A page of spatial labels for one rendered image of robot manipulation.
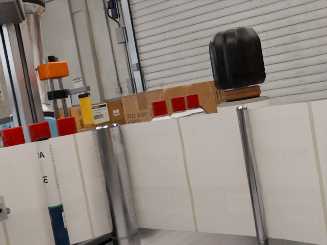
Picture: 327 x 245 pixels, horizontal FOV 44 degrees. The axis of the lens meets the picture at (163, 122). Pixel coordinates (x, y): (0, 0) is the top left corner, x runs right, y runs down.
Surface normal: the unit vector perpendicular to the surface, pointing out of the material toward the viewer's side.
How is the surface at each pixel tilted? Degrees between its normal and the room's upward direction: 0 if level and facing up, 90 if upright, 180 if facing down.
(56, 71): 90
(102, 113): 90
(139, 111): 90
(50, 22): 90
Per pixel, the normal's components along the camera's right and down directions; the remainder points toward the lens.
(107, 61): -0.51, 0.15
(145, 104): -0.75, 0.17
